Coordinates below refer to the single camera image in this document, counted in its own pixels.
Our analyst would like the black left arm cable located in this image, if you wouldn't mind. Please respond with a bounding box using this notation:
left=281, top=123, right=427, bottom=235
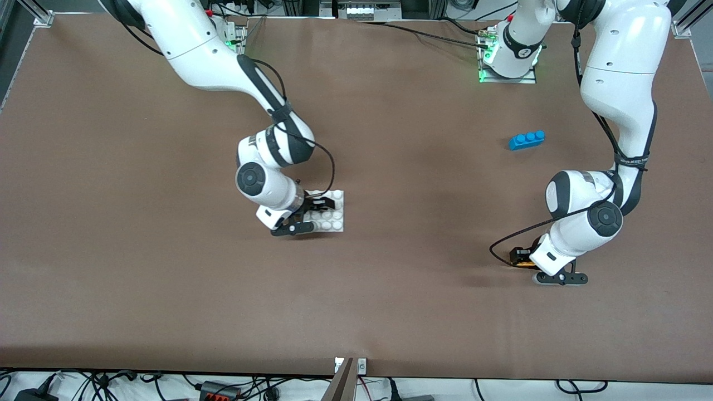
left=489, top=11, right=650, bottom=270

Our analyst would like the black looped floor cable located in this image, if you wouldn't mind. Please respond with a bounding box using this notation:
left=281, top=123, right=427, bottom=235
left=556, top=380, right=609, bottom=394

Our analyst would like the brown wooden post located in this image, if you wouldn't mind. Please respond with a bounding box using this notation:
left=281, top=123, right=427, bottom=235
left=322, top=358, right=357, bottom=401

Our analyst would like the white metal socket box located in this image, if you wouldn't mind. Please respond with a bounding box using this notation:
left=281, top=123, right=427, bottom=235
left=320, top=0, right=403, bottom=21

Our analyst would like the black power adapter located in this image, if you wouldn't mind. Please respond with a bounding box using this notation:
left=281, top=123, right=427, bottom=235
left=14, top=387, right=60, bottom=401

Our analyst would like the black orange power strip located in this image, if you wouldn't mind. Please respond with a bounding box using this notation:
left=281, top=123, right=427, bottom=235
left=199, top=380, right=241, bottom=401

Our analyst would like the blue three-stud block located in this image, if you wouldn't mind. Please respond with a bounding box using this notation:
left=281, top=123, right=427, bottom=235
left=508, top=130, right=546, bottom=151

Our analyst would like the white studded base plate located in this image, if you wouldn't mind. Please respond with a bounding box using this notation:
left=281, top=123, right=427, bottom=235
left=304, top=190, right=345, bottom=233

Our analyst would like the long black table cable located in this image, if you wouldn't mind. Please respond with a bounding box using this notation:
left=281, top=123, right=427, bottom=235
left=354, top=19, right=494, bottom=51

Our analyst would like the black tangled floor cable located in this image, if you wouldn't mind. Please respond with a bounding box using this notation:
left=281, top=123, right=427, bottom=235
left=71, top=370, right=140, bottom=401

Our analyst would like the short black table cable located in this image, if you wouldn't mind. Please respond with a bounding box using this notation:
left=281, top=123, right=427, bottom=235
left=440, top=17, right=486, bottom=36

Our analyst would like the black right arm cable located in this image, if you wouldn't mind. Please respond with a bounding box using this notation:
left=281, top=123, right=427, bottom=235
left=119, top=17, right=336, bottom=213

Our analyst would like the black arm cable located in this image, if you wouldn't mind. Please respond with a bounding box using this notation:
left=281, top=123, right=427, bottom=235
left=489, top=11, right=650, bottom=270
left=119, top=17, right=336, bottom=213

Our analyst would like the aluminium frame profile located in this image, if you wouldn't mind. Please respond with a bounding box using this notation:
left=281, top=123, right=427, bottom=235
left=671, top=0, right=713, bottom=39
left=16, top=0, right=56, bottom=28

